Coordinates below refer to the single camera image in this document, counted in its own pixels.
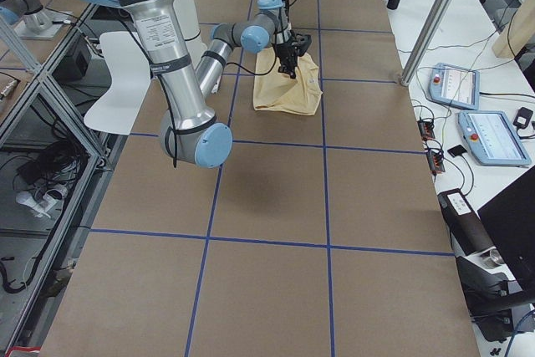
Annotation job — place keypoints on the black monitor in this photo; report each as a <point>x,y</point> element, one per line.
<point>508,219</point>

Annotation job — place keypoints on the aluminium frame post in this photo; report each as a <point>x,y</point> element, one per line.
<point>431,24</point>

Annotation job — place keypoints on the far blue teach pendant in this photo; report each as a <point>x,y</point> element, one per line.
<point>455,86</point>

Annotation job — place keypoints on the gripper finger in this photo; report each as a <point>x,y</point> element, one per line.
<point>291,74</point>

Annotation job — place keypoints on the brown table cover mat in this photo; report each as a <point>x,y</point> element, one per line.
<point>320,236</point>

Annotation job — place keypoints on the blue teach pendant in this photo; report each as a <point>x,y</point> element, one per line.
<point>455,86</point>
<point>491,139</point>

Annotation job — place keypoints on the near blue teach pendant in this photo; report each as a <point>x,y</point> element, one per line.
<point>491,139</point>

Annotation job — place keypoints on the white plastic chair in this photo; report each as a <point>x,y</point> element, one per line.
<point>116,110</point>

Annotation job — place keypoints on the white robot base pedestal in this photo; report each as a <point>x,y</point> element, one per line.
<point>187,17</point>

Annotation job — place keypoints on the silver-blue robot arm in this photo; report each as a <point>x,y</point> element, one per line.
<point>269,27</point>
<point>189,130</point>

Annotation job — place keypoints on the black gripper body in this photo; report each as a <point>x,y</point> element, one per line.
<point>285,50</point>

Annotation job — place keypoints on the cream long-sleeve printed shirt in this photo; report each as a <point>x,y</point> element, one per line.
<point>277,92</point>

